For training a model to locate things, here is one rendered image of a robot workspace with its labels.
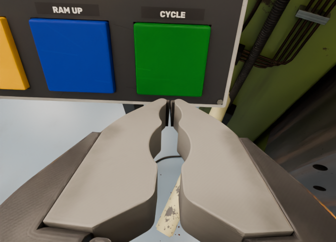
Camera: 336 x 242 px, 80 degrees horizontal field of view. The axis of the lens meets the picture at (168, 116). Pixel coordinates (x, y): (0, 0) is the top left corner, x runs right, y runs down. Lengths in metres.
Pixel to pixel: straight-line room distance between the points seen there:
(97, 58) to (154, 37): 0.06
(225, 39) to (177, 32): 0.05
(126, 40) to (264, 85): 0.48
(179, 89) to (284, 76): 0.41
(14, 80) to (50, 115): 1.25
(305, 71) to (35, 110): 1.47
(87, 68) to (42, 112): 1.33
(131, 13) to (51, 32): 0.08
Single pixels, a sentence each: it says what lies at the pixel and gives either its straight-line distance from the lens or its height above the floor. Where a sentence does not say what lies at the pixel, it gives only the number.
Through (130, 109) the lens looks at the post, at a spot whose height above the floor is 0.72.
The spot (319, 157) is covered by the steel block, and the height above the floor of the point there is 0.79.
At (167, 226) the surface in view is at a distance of 0.53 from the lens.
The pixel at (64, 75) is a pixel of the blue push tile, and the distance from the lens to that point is 0.25.
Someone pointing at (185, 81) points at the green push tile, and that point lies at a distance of 0.22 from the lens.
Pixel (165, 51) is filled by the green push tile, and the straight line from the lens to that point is 0.21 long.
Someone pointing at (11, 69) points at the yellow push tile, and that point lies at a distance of 0.28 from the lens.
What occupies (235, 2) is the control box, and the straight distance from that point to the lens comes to 0.22.
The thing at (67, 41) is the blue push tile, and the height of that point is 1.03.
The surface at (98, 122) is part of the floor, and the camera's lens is 1.37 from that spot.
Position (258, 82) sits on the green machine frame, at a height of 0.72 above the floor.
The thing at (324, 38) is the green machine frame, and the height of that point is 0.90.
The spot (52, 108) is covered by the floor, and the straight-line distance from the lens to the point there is 1.55.
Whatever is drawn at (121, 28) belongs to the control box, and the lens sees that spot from 0.22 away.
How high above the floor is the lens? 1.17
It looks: 61 degrees down
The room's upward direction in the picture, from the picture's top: 3 degrees clockwise
